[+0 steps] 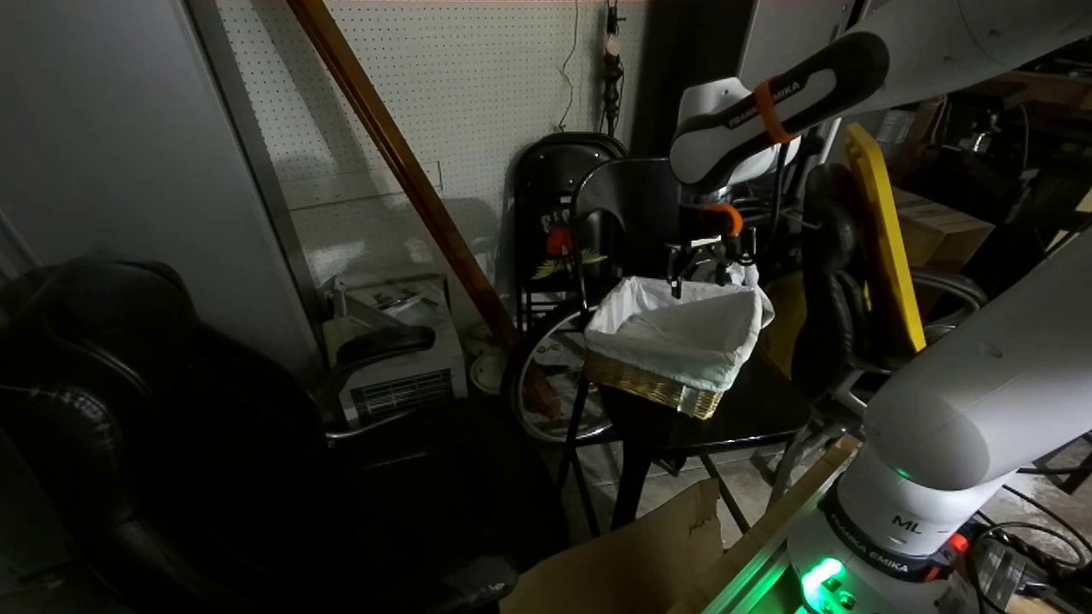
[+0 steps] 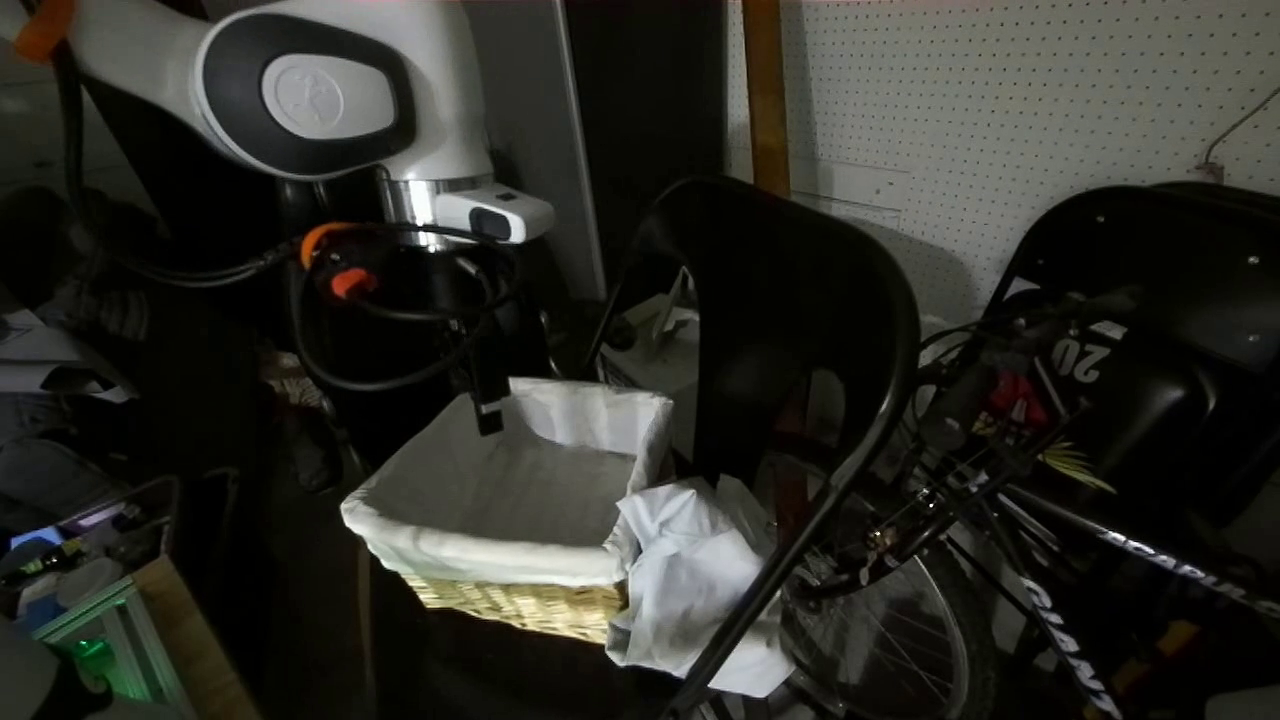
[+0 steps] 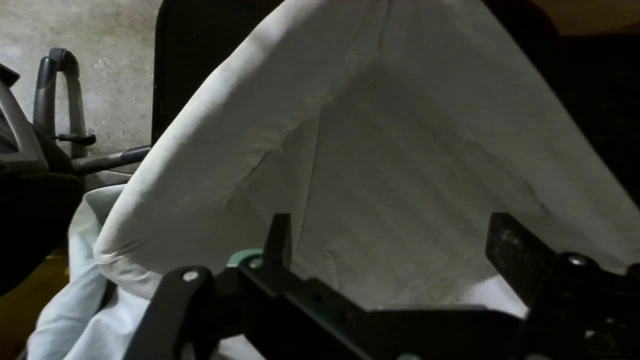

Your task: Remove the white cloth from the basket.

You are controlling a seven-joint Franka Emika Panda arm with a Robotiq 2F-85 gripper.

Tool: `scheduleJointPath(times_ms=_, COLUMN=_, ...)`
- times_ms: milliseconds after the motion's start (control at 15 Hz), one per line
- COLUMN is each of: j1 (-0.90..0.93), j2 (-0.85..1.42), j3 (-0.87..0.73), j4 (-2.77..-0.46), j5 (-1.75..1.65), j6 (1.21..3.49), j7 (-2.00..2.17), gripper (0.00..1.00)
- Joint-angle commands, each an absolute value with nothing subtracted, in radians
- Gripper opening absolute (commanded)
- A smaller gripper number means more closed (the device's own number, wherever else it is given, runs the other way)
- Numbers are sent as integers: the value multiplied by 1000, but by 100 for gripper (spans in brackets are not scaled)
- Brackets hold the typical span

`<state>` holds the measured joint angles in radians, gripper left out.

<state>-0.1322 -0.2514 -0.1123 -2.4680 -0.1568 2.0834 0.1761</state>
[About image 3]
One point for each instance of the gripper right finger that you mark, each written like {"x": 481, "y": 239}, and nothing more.
{"x": 565, "y": 295}

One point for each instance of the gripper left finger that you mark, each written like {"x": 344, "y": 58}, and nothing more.
{"x": 280, "y": 300}

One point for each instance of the white cloth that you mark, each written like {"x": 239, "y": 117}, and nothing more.
{"x": 380, "y": 150}

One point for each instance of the black office chair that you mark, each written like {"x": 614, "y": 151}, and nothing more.
{"x": 35, "y": 200}

